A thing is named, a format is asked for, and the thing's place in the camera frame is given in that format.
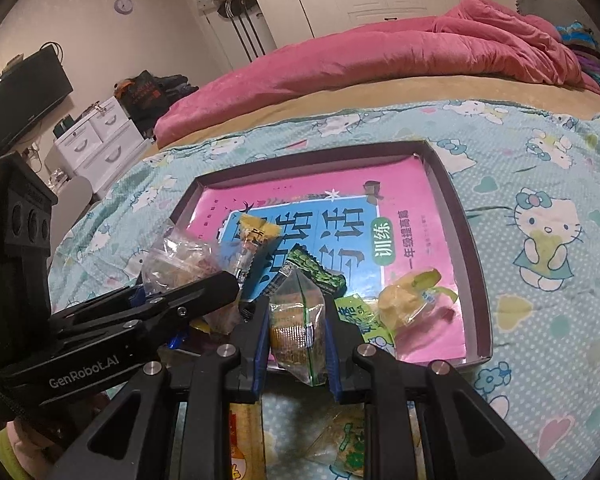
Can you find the black green snack packet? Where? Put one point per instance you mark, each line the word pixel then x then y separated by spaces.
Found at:
pixel 315 272

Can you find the black television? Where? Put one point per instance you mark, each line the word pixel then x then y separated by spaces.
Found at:
pixel 20 105

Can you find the cat print bed sheet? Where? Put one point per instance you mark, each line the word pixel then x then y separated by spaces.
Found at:
pixel 545 260

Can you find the clear nut snack packet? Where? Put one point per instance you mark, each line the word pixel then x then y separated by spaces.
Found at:
pixel 180 260

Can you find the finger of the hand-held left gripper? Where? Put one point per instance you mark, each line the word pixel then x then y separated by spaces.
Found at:
pixel 190 300
pixel 137 296

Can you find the long yellow snack packet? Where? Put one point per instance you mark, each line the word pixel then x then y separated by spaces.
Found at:
pixel 255 235

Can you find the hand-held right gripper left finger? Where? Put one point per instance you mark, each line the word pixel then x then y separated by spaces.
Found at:
pixel 261 350

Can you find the white drawer cabinet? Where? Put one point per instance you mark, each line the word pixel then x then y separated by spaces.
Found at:
pixel 100 145

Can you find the tan bed cover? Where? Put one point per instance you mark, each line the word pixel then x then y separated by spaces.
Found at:
pixel 430 92

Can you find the pink blanket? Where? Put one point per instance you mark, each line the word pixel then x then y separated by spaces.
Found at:
pixel 380 55

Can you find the clear packet green print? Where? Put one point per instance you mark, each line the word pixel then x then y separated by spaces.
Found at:
pixel 350 450

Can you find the pink book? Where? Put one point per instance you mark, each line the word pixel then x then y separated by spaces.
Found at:
pixel 330 185

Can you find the clear cake packet green band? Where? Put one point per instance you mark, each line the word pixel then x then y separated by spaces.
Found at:
pixel 297 325

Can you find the grey headboard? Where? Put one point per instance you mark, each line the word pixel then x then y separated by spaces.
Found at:
pixel 555 5

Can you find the white chair back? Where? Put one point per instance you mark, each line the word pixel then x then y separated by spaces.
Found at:
pixel 75 190

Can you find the blue snack packet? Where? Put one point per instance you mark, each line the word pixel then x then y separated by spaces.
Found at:
pixel 177 341

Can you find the light green snack packet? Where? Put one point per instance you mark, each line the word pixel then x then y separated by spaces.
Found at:
pixel 355 315

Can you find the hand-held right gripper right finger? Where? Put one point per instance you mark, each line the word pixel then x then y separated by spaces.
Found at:
pixel 332 360

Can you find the dark clothes pile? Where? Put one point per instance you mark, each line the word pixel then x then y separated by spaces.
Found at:
pixel 150 95

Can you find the clear yellow pastry packet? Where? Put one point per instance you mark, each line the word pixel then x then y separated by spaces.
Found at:
pixel 405 300

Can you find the shallow grey cardboard box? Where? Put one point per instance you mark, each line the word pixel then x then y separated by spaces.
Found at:
pixel 460 240

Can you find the person's left forearm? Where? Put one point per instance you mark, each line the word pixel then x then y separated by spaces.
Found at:
pixel 25 442

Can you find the long orange snack packet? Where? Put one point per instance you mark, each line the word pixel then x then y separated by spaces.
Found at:
pixel 245 440

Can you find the round wall clock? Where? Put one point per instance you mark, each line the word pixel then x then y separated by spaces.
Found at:
pixel 124 5

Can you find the colourful striped cloth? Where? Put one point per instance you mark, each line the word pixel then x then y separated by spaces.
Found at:
pixel 582 55

